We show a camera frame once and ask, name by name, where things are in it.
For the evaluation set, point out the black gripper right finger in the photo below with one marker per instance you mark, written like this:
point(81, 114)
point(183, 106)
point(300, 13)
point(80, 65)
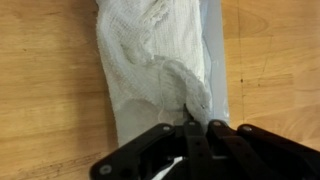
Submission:
point(260, 153)

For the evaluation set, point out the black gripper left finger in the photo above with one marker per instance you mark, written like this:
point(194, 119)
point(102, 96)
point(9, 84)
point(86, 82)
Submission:
point(143, 150)

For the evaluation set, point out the white cloth towel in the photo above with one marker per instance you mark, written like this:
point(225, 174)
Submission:
point(150, 66)

